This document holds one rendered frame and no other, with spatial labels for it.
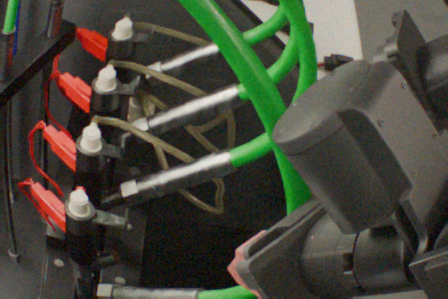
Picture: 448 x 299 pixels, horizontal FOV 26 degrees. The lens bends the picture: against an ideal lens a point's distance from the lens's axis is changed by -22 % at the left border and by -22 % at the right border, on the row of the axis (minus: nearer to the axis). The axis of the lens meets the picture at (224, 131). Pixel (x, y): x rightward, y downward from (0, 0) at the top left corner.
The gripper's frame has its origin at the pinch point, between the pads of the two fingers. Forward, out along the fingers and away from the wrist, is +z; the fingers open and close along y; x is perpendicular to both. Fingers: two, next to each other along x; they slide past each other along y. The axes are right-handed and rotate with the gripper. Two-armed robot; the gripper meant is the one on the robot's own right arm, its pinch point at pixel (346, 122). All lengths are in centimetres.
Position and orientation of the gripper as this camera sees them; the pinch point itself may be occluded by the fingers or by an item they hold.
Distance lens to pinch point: 76.4
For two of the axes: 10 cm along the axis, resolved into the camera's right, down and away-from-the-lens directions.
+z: -7.6, 3.2, 5.6
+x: -3.3, 5.5, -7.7
